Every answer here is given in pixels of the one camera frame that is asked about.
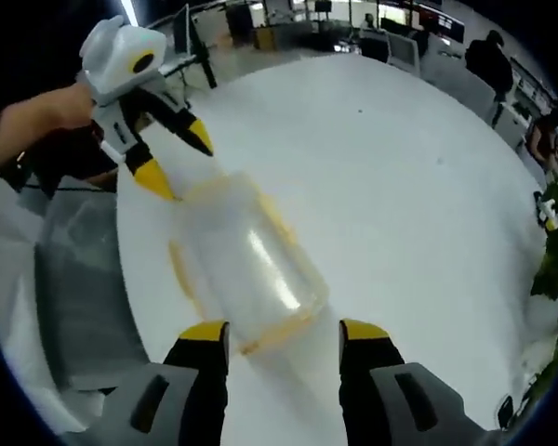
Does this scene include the black cable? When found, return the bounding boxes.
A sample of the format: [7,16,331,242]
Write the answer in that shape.
[21,179,122,196]

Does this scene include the black desk leg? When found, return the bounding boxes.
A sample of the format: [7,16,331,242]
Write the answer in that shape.
[184,3,219,90]

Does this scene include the clear plastic box yellow buckles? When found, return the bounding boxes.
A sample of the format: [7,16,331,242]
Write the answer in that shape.
[167,170,331,358]

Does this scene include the white yellow device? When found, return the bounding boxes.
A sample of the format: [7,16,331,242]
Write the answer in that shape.
[534,190,558,232]

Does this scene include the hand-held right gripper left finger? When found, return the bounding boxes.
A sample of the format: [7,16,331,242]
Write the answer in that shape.
[97,320,232,446]

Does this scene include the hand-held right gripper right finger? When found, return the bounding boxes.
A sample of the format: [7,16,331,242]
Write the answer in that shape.
[339,318,483,446]

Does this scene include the grey mesh office chair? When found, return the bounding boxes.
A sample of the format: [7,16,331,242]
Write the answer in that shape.
[0,183,153,436]

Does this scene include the white office chair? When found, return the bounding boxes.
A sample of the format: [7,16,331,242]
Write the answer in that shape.
[384,33,423,76]

